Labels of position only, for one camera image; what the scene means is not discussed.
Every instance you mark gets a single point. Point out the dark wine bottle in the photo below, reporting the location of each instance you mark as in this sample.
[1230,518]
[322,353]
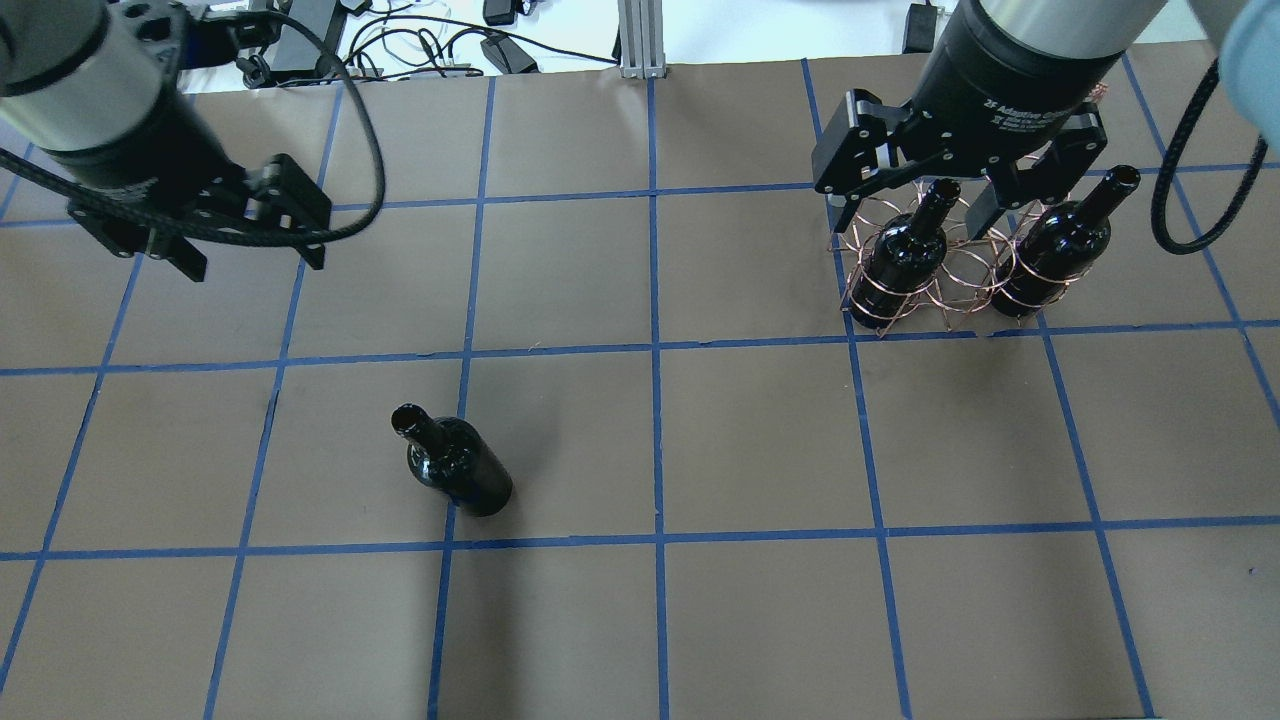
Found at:
[447,454]
[904,258]

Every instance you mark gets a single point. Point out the dark wine bottle in basket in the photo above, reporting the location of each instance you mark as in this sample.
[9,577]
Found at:
[904,258]

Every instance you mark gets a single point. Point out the copper wire wine basket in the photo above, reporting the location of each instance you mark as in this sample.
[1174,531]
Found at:
[958,296]

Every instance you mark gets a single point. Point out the aluminium frame post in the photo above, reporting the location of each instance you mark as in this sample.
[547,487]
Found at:
[641,39]

